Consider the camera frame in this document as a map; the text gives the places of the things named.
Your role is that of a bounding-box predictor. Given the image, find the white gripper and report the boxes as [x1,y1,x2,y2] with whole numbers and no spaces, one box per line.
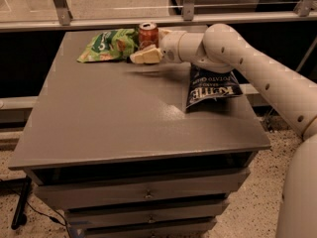
[130,28,186,64]

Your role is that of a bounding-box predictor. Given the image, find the red coke can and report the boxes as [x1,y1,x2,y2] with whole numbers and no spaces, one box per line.
[139,22,159,50]

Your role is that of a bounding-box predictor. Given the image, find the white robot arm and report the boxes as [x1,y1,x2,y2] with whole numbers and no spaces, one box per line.
[131,22,317,238]

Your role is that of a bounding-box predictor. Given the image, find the green rice chip bag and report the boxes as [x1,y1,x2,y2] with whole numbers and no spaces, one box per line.
[77,28,139,62]

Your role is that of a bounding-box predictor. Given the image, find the blue Kettle chip bag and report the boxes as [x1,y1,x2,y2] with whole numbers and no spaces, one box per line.
[186,64,243,108]

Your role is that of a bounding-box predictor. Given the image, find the grey drawer cabinet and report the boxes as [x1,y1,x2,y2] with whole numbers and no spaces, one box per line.
[8,25,272,238]

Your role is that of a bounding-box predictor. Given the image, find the metal glass railing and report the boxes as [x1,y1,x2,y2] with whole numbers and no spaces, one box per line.
[0,0,317,32]

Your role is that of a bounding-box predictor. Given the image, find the top grey drawer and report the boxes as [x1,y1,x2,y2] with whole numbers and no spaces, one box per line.
[34,168,250,210]

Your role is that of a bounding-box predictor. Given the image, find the grey drawer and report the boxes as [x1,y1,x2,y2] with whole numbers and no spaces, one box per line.
[66,196,229,229]
[76,217,218,238]
[34,168,250,210]

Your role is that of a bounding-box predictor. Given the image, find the middle grey drawer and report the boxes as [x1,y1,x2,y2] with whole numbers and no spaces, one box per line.
[66,196,229,229]

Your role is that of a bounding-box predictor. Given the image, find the bottom grey drawer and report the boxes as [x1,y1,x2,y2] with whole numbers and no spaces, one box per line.
[76,217,218,238]

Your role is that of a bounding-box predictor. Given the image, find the black stand leg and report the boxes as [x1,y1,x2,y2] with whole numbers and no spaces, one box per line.
[11,177,32,230]

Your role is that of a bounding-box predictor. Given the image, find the black cable on floor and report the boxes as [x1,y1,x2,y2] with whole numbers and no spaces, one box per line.
[0,178,69,230]

